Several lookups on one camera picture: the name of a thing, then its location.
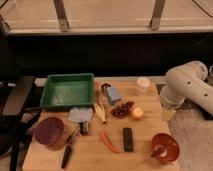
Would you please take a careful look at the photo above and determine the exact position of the black eraser block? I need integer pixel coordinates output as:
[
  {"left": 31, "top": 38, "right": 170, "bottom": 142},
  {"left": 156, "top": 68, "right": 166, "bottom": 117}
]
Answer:
[{"left": 123, "top": 127, "right": 133, "bottom": 152}]

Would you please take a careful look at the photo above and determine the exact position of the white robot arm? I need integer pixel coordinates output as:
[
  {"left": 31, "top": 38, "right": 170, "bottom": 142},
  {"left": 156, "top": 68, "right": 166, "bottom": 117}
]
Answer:
[{"left": 160, "top": 61, "right": 213, "bottom": 120}]

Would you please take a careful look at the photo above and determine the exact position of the orange apple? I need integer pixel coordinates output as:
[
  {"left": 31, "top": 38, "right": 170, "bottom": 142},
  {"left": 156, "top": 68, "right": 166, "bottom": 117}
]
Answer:
[{"left": 131, "top": 107, "right": 144, "bottom": 121}]

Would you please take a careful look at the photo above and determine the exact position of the orange bowl with utensil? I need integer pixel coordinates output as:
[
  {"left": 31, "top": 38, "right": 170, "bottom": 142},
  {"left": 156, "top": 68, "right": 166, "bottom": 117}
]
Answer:
[{"left": 151, "top": 133, "right": 180, "bottom": 163}]

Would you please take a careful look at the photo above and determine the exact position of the white cup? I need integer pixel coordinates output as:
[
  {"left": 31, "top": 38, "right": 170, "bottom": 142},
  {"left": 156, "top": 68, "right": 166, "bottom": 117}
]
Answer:
[{"left": 136, "top": 77, "right": 151, "bottom": 94}]

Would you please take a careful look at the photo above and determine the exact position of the bunch of red grapes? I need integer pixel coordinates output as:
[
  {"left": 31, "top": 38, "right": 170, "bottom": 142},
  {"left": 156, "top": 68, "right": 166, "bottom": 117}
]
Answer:
[{"left": 111, "top": 101, "right": 134, "bottom": 118}]

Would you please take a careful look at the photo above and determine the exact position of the blue sponge block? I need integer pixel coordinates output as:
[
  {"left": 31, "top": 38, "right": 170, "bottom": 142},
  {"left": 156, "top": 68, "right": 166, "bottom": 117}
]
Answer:
[{"left": 107, "top": 87, "right": 121, "bottom": 105}]

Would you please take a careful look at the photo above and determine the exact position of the orange carrot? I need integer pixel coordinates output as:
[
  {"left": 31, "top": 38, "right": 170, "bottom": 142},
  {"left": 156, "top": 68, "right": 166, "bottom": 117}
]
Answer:
[{"left": 99, "top": 131, "right": 120, "bottom": 153}]

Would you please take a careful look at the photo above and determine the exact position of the banana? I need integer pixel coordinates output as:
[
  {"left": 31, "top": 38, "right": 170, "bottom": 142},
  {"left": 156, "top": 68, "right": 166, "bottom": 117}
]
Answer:
[{"left": 93, "top": 102, "right": 106, "bottom": 124}]

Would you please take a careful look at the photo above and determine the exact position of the small dark red mushroom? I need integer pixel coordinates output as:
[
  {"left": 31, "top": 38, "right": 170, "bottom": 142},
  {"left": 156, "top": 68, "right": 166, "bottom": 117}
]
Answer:
[{"left": 101, "top": 83, "right": 111, "bottom": 94}]

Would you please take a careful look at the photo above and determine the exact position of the green plastic tray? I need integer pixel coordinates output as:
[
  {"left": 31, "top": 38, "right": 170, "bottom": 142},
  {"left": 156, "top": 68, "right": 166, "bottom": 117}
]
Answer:
[{"left": 40, "top": 73, "right": 94, "bottom": 110}]

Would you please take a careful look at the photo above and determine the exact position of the black chair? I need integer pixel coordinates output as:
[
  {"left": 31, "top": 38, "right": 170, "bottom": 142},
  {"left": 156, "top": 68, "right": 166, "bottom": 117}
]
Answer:
[{"left": 0, "top": 76, "right": 41, "bottom": 171}]

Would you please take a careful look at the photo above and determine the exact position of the black handled knife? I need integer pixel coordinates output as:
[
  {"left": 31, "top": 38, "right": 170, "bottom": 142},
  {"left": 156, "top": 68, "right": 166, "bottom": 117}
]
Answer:
[{"left": 61, "top": 126, "right": 80, "bottom": 169}]

